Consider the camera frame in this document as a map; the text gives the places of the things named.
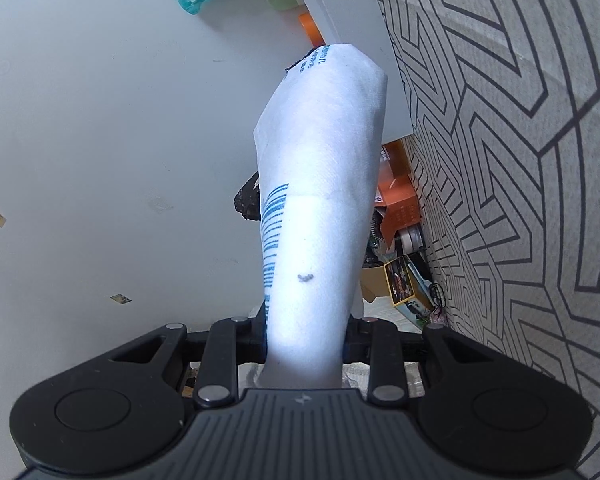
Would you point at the white tape roll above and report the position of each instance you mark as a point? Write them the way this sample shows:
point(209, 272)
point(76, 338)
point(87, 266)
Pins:
point(410, 239)

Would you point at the white jar with orange lid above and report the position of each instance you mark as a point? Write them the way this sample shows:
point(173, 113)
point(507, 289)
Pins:
point(310, 27)

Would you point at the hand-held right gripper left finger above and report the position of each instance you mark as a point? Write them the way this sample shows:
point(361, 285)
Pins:
point(252, 341)

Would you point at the geometric patterned tablecloth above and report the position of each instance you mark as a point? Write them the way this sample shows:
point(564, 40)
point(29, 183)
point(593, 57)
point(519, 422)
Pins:
point(505, 160)

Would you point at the colourful printed box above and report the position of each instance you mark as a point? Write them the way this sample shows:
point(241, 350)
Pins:
point(407, 287)

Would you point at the white printed shopping bag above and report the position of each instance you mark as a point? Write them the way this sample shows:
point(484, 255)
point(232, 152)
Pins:
point(315, 200)

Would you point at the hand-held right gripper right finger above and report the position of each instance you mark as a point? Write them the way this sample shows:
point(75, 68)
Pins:
point(358, 342)

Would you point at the white cardboard box lid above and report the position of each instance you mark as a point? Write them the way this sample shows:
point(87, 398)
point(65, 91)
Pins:
point(350, 25)

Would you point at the black plastic bag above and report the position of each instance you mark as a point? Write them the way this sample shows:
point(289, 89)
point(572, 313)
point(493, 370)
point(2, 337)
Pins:
point(249, 199)

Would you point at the orange cardboard box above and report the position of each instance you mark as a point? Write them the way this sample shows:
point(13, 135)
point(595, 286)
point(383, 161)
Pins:
point(400, 195)

